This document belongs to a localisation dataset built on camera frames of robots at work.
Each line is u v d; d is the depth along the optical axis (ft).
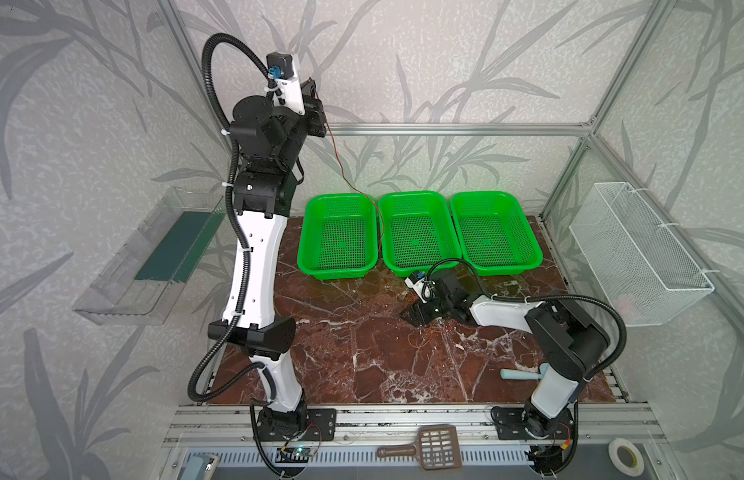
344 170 3.67
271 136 1.48
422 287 2.70
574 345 1.55
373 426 2.47
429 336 2.91
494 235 3.56
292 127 1.58
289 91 1.58
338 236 3.79
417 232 3.79
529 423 2.14
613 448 2.29
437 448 2.33
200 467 2.11
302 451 2.32
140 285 2.08
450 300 2.41
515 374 2.66
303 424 2.15
